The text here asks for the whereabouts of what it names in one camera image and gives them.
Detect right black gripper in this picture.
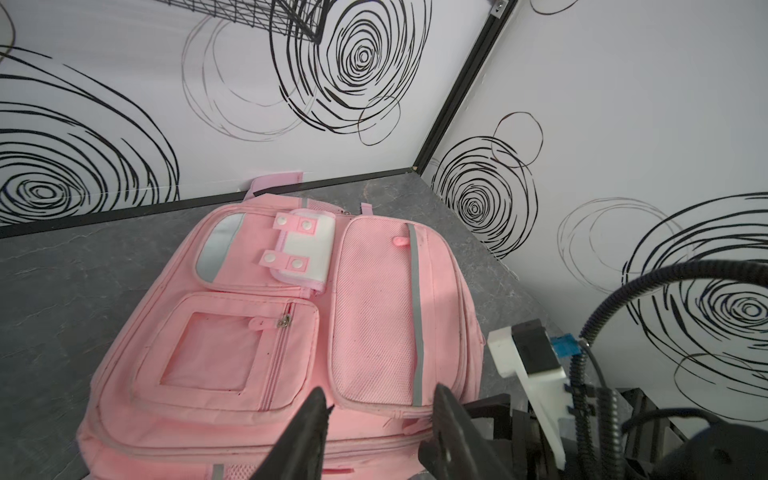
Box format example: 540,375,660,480
461,386,684,479

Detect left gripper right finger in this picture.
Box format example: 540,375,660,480
418,384,513,479

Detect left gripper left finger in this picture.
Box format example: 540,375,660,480
250,387,333,480

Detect pink student backpack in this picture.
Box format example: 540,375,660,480
77,192,484,479

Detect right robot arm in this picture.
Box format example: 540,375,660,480
433,383,767,479

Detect black wire wall basket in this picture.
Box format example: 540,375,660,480
164,0,334,43

